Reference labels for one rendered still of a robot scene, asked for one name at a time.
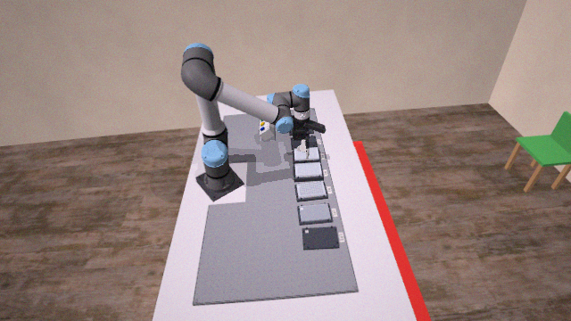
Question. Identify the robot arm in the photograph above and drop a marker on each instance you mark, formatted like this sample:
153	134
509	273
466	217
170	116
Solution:
197	74

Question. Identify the grey operator button panel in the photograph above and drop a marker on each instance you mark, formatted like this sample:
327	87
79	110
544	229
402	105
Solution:
267	131

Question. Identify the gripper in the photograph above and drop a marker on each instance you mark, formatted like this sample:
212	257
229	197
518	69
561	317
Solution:
303	133

